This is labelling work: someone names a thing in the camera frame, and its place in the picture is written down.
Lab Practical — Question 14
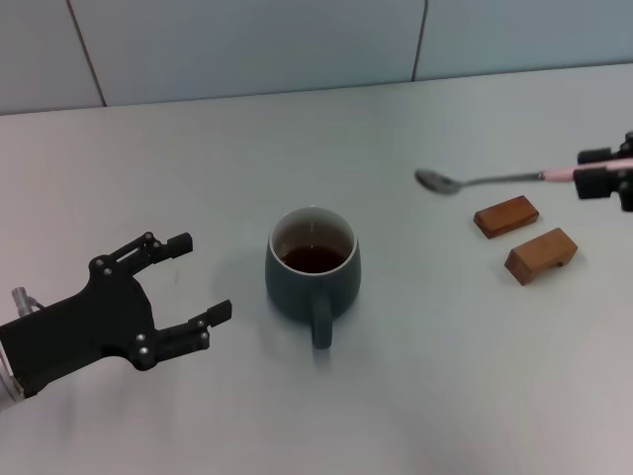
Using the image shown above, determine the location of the grey ceramic cup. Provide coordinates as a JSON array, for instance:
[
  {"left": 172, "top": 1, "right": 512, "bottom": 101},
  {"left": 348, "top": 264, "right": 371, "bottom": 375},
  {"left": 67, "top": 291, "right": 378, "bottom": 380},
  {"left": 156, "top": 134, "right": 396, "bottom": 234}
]
[{"left": 264, "top": 206, "right": 363, "bottom": 350}]

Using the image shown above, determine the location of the notched wooden block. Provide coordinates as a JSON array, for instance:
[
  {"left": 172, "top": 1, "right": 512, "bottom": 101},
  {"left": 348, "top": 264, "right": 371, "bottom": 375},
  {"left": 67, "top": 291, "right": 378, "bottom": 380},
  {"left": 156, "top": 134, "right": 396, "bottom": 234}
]
[{"left": 502, "top": 227, "right": 580, "bottom": 287}]

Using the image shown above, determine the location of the pink handled metal spoon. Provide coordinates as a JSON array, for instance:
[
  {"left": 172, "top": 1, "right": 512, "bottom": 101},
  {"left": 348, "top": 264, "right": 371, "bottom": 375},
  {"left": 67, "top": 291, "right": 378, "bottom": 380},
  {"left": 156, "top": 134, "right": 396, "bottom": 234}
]
[{"left": 413, "top": 158, "right": 633, "bottom": 197}]

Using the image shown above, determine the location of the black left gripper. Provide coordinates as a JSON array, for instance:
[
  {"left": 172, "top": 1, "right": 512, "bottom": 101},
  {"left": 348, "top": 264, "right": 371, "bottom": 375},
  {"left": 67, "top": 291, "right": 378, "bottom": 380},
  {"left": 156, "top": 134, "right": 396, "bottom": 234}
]
[{"left": 0, "top": 231, "right": 234, "bottom": 400}]

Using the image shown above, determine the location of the flat wooden block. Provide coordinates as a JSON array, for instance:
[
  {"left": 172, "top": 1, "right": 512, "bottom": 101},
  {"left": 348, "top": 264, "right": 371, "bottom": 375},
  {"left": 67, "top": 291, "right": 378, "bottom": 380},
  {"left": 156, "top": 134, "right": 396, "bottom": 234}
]
[{"left": 473, "top": 195, "right": 541, "bottom": 240}]

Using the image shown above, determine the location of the left gripper cable with plug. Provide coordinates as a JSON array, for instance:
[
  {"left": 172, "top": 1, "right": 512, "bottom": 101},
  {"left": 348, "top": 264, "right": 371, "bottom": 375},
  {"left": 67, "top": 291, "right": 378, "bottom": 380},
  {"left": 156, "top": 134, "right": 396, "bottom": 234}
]
[{"left": 10, "top": 285, "right": 46, "bottom": 316}]

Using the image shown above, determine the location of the dark brown tea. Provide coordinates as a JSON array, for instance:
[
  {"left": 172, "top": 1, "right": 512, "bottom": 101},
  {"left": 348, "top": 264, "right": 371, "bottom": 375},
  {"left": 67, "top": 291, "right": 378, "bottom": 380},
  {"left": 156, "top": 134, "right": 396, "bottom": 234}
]
[{"left": 280, "top": 245, "right": 349, "bottom": 275}]

